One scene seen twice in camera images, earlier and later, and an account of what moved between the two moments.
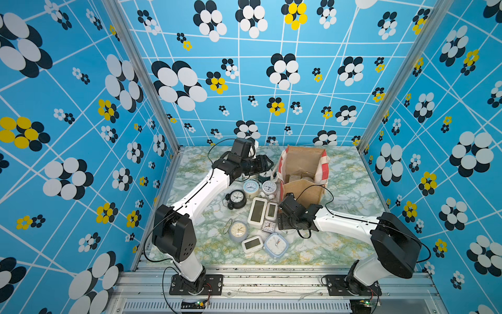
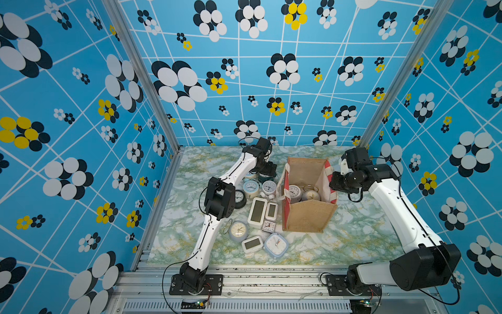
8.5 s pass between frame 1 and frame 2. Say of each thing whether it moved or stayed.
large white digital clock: stayed
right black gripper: moved
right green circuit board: stayed
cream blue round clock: stayed
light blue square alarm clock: stayed
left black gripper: moved
